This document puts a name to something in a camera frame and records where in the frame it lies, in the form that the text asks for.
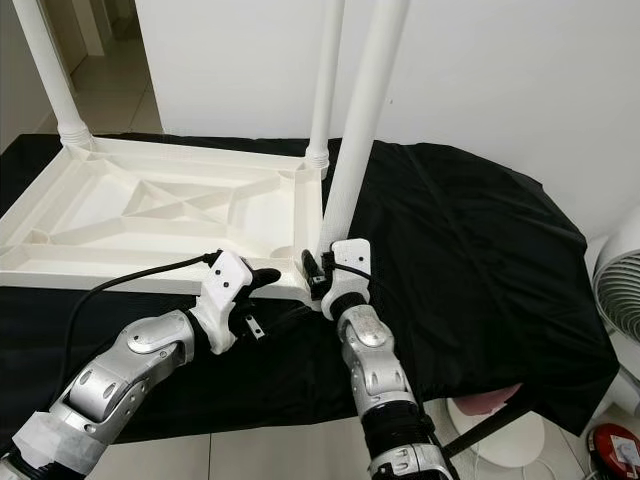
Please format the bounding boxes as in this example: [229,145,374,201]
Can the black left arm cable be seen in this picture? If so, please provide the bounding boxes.
[60,250,223,381]

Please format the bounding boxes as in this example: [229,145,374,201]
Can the red black round device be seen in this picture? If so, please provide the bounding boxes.
[588,422,640,471]

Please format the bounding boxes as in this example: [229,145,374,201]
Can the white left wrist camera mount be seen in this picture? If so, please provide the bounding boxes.
[198,250,256,351]

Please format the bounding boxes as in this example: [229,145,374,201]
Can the black table cloth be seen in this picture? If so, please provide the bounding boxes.
[0,132,640,441]

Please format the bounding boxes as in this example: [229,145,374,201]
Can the pink fabric piece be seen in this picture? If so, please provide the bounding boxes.
[450,385,521,416]

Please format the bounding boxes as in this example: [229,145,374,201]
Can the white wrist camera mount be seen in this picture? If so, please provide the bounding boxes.
[322,238,373,321]
[198,250,256,351]

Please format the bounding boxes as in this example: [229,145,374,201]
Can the white plastic table top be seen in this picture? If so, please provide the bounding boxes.
[0,135,333,301]

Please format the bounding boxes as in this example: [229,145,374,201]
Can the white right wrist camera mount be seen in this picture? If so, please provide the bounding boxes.
[322,238,373,321]

